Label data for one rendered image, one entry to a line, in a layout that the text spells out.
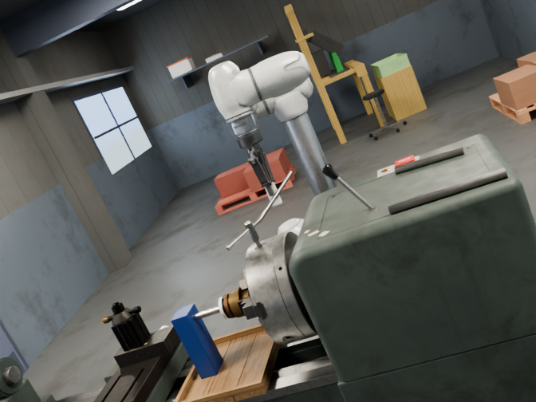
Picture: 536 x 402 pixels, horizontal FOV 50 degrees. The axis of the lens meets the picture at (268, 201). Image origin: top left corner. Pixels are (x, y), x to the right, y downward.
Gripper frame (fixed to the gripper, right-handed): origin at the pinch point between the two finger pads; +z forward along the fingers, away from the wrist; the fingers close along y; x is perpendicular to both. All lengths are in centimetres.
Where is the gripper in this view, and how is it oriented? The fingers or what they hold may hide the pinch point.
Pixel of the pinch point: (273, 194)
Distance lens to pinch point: 175.8
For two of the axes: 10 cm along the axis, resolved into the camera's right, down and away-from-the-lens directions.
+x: 9.0, -3.2, -2.9
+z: 3.9, 9.0, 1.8
